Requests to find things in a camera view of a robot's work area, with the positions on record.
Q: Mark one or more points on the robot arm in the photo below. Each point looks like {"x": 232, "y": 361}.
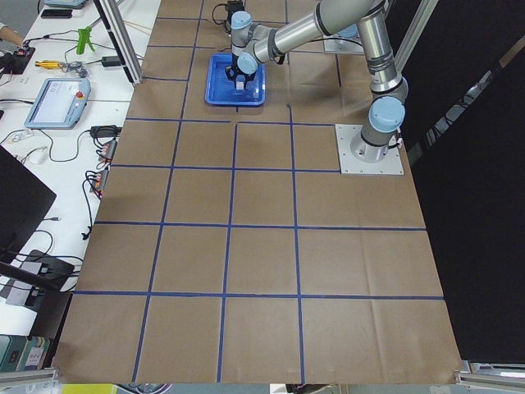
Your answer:
{"x": 253, "y": 44}
{"x": 350, "y": 32}

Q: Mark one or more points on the blue plastic tray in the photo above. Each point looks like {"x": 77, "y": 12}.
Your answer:
{"x": 221, "y": 91}

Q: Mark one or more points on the person hand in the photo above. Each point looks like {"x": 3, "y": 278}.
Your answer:
{"x": 10, "y": 35}

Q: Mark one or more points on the black power adapter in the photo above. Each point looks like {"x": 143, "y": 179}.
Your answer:
{"x": 111, "y": 61}

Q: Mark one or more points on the usb hub far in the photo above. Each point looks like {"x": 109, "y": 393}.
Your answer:
{"x": 107, "y": 151}

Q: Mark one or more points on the usb hub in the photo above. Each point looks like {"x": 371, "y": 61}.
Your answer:
{"x": 107, "y": 151}
{"x": 97, "y": 181}

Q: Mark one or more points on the usb hub near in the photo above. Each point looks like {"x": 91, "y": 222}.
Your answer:
{"x": 97, "y": 181}

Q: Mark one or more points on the teach pendant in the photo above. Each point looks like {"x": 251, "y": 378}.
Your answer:
{"x": 59, "y": 104}

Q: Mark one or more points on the black phone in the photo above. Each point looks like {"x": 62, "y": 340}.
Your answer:
{"x": 56, "y": 13}

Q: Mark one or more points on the yellow tool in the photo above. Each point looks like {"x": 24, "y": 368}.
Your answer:
{"x": 49, "y": 65}

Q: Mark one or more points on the white mouse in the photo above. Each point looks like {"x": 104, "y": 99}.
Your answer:
{"x": 38, "y": 157}

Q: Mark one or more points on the black monitor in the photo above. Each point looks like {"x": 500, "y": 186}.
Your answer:
{"x": 25, "y": 201}

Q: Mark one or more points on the black monitor stand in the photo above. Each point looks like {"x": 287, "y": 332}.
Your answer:
{"x": 41, "y": 271}

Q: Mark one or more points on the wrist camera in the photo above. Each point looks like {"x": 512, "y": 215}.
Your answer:
{"x": 233, "y": 6}

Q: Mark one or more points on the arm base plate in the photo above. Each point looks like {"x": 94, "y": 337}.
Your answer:
{"x": 356, "y": 157}
{"x": 339, "y": 45}

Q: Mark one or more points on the aluminium frame post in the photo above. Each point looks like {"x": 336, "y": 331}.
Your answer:
{"x": 115, "y": 26}

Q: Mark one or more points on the green handled reacher grabber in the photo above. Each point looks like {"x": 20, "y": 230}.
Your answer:
{"x": 84, "y": 40}

